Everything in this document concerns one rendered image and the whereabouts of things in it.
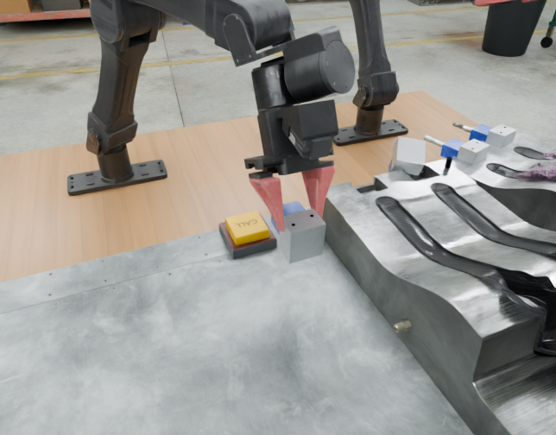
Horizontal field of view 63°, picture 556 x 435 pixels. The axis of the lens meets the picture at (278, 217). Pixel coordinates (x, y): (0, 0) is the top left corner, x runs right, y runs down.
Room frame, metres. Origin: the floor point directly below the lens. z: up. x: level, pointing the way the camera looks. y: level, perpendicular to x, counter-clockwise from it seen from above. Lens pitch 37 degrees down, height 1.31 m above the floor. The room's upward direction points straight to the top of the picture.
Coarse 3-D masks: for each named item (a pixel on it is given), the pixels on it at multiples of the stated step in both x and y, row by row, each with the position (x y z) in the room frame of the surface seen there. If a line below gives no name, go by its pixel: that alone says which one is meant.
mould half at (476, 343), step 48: (336, 192) 0.63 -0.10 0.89; (384, 192) 0.63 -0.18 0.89; (432, 192) 0.63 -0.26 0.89; (480, 192) 0.63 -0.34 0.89; (336, 240) 0.57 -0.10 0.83; (384, 240) 0.51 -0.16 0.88; (480, 240) 0.51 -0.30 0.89; (384, 288) 0.45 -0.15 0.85; (432, 288) 0.38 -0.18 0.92; (480, 288) 0.37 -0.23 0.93; (432, 336) 0.35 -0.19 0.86; (480, 336) 0.30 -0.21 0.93; (528, 336) 0.32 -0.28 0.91; (480, 384) 0.29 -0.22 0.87; (528, 384) 0.29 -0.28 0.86; (480, 432) 0.26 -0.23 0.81; (528, 432) 0.23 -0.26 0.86
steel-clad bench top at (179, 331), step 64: (128, 256) 0.57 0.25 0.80; (192, 256) 0.57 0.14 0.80; (256, 256) 0.57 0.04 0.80; (320, 256) 0.57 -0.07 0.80; (0, 320) 0.43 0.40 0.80; (64, 320) 0.43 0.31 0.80; (128, 320) 0.43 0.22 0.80; (192, 320) 0.43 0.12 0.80; (256, 320) 0.43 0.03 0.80; (320, 320) 0.43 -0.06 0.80; (384, 320) 0.43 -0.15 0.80; (0, 384) 0.33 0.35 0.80; (64, 384) 0.33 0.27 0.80; (128, 384) 0.33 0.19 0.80; (192, 384) 0.33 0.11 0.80; (256, 384) 0.33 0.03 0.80; (320, 384) 0.33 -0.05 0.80; (384, 384) 0.33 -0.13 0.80
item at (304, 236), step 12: (288, 204) 0.51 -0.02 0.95; (300, 204) 0.52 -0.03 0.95; (288, 216) 0.47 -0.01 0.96; (300, 216) 0.47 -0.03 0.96; (312, 216) 0.47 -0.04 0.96; (276, 228) 0.49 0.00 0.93; (288, 228) 0.45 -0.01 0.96; (300, 228) 0.45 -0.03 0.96; (312, 228) 0.45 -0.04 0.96; (324, 228) 0.45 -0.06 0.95; (288, 240) 0.44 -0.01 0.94; (300, 240) 0.44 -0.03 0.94; (312, 240) 0.45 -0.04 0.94; (324, 240) 0.46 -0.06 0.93; (288, 252) 0.44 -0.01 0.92; (300, 252) 0.44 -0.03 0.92; (312, 252) 0.45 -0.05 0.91
